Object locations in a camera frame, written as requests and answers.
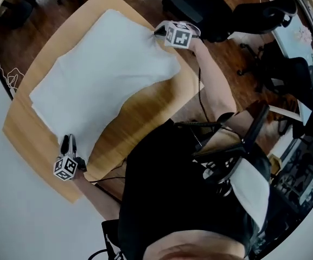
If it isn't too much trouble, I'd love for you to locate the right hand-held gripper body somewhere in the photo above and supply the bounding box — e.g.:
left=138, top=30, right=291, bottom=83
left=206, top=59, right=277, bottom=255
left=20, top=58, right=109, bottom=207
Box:
left=163, top=21, right=202, bottom=50

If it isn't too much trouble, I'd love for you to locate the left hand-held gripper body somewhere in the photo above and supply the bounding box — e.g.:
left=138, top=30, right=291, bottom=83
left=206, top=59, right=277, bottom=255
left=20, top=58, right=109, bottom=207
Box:
left=53, top=154, right=88, bottom=183

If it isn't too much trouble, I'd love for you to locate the white pillowcase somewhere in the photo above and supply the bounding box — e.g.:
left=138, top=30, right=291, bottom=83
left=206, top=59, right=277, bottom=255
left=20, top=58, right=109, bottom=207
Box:
left=28, top=8, right=182, bottom=164

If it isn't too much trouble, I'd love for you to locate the person's right forearm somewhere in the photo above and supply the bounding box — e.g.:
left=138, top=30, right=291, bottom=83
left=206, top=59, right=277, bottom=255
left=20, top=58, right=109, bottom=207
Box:
left=190, top=37, right=239, bottom=126

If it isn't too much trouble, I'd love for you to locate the person's left forearm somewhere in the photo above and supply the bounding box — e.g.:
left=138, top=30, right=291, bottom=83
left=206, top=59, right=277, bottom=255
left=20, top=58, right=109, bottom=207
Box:
left=73, top=175, right=125, bottom=222

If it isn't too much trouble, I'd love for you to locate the black office chair with headrest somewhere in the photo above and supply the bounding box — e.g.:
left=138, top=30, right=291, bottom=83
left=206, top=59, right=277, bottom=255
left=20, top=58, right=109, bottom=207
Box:
left=161, top=0, right=298, bottom=43

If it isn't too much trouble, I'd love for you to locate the person's black shirt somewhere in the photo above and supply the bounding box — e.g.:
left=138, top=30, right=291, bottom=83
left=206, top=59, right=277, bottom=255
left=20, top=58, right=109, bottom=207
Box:
left=101, top=117, right=273, bottom=257

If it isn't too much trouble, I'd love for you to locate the black mesh office chair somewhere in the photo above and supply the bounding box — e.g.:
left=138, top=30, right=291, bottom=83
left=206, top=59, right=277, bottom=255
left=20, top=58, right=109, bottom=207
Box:
left=237, top=45, right=313, bottom=140

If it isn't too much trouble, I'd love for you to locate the pink flower ornament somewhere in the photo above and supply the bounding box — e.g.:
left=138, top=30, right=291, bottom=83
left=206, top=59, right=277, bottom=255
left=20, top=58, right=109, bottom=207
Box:
left=296, top=26, right=313, bottom=42

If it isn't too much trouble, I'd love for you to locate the black fabric chair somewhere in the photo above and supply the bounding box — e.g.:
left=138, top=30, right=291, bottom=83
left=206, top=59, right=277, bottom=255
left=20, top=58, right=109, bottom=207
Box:
left=0, top=0, right=36, bottom=31

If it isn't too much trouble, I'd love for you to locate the person's head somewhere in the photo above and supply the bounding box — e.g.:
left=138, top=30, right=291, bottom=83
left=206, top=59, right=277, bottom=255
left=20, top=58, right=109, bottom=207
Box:
left=144, top=229, right=252, bottom=260

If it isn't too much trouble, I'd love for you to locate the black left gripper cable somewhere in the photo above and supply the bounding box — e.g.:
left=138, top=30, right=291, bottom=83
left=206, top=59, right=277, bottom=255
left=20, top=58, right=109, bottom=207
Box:
left=87, top=158, right=127, bottom=203

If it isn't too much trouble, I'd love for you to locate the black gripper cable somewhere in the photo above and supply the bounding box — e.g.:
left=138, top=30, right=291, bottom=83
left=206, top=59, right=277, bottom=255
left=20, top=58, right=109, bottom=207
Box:
left=196, top=66, right=217, bottom=137
left=87, top=158, right=127, bottom=203

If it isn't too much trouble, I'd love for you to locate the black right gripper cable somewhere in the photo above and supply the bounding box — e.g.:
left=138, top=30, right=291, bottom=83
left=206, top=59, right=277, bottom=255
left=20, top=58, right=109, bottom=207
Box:
left=196, top=66, right=217, bottom=137

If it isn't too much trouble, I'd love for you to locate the tangled white floor cord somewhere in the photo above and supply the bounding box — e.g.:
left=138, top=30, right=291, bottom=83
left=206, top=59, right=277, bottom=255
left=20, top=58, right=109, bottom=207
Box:
left=0, top=34, right=26, bottom=92

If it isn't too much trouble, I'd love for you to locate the black head camera cable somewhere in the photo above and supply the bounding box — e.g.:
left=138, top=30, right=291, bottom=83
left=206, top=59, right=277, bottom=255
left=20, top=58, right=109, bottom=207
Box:
left=87, top=248, right=111, bottom=260

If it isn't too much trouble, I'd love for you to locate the grey backpack strap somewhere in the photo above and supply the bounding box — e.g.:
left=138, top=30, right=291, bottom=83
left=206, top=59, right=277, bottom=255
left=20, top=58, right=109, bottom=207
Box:
left=103, top=233, right=125, bottom=260
left=202, top=158, right=271, bottom=229

